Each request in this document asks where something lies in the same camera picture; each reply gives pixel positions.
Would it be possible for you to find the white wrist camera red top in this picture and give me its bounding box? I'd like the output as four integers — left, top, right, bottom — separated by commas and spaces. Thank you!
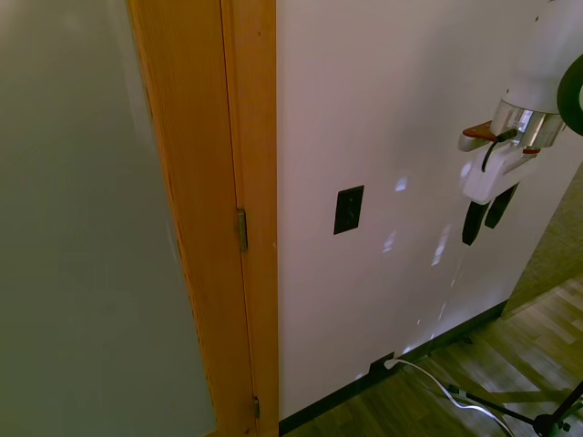
457, 121, 502, 152

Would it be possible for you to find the wooden door frame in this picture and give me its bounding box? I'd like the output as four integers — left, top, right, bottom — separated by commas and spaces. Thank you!
127, 0, 280, 437

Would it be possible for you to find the white power cable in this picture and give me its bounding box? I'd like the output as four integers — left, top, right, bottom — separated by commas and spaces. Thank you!
384, 358, 515, 437

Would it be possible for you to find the black light switch plate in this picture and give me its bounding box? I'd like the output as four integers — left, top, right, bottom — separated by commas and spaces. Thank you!
332, 184, 365, 237

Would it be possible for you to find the frosted glass door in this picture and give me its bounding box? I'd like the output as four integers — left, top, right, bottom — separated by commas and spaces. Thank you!
0, 0, 219, 437

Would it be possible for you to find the black ring light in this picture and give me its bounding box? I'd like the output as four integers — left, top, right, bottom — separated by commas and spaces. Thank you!
556, 57, 583, 137

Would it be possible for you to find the dark baseboard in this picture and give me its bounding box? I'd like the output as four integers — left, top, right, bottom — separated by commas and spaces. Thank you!
278, 300, 507, 437

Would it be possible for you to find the black tripod stand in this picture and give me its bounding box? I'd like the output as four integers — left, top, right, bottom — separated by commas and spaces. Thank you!
447, 376, 583, 437

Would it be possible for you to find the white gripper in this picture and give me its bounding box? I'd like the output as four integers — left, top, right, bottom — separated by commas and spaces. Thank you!
459, 144, 542, 247

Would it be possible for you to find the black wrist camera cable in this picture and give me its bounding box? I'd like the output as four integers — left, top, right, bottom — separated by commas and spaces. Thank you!
481, 128, 519, 173

